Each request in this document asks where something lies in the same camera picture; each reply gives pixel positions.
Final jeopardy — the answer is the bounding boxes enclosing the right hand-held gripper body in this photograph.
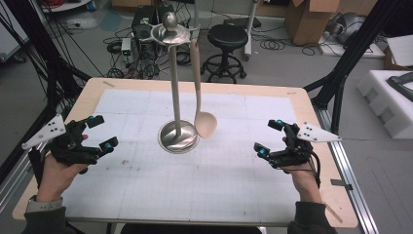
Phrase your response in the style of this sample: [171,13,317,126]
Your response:
[267,121,342,170]

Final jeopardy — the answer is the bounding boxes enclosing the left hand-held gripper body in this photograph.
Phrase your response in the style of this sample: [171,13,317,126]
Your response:
[20,113,101,167]

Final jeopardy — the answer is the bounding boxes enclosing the beige ladle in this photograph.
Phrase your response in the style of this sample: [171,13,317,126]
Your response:
[189,38,218,139]

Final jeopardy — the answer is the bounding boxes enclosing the metal utensil stand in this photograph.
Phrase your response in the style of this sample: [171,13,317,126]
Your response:
[139,11,201,155]

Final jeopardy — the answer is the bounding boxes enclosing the person's right hand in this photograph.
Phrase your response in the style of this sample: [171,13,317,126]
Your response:
[281,160,323,205]

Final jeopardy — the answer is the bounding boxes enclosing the person's left hand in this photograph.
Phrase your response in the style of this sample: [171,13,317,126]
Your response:
[36,151,90,203]

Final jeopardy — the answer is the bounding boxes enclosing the white grid mat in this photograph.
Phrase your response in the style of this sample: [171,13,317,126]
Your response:
[61,89,301,222]

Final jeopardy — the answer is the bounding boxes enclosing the grey wristwatch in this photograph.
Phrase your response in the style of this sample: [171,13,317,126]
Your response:
[25,194,64,215]

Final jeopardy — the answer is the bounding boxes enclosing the small white power box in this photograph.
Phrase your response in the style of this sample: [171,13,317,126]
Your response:
[121,37,133,56]

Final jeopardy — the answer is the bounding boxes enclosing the white foam block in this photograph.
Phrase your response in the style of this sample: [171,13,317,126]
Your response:
[356,69,413,140]

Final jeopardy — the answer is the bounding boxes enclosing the black round stool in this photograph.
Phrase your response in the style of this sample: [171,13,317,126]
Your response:
[201,23,249,85]

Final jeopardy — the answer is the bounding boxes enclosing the tall cardboard box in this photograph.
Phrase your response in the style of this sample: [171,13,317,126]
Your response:
[284,0,343,47]

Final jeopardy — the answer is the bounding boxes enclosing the black computer tower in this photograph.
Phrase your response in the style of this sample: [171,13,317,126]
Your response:
[131,3,175,41]

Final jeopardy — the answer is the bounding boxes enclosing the round white platform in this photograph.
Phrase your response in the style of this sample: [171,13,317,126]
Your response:
[41,0,93,14]

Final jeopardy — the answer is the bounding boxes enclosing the grey rounded device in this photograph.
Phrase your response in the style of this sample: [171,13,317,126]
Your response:
[326,12,367,46]

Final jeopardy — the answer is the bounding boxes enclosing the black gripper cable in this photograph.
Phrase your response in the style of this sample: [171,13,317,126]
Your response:
[305,149,323,190]

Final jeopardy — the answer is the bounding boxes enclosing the aluminium rail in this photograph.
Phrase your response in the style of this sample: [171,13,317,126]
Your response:
[312,103,380,234]

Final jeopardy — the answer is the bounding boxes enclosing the black metal frame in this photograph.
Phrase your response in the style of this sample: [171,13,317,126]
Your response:
[304,0,413,135]
[0,0,93,184]

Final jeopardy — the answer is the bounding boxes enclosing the black floor cable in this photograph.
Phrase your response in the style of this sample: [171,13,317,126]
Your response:
[259,33,322,57]

